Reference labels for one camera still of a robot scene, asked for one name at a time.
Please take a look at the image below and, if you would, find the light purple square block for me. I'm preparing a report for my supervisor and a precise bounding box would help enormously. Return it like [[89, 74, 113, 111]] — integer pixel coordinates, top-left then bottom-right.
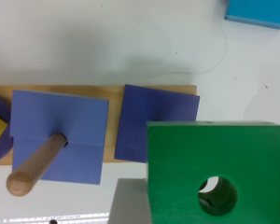
[[10, 90, 108, 185]]

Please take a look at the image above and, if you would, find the dark purple round block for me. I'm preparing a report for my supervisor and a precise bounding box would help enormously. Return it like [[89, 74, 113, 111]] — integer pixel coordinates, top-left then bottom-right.
[[0, 97, 13, 160]]

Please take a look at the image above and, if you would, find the green square block with hole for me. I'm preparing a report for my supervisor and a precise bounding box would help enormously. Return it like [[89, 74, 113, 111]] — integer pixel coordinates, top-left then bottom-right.
[[147, 121, 280, 224]]

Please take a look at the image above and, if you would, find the dark purple square block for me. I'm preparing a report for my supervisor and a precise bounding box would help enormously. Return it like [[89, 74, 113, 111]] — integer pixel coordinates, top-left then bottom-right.
[[114, 85, 200, 163]]

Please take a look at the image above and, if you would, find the blue square block with hole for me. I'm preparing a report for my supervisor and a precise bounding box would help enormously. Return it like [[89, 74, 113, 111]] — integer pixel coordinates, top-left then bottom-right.
[[225, 0, 280, 29]]

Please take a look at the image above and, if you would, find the middle wooden peg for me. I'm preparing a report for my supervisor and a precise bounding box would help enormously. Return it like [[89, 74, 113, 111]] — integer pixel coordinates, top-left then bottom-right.
[[7, 133, 67, 197]]

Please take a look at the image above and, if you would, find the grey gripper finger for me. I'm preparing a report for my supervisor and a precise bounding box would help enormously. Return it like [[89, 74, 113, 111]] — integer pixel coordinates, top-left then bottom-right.
[[108, 178, 152, 224]]

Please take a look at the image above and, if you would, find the wooden peg board base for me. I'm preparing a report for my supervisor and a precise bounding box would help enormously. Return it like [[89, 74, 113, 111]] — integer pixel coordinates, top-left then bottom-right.
[[0, 84, 198, 166]]

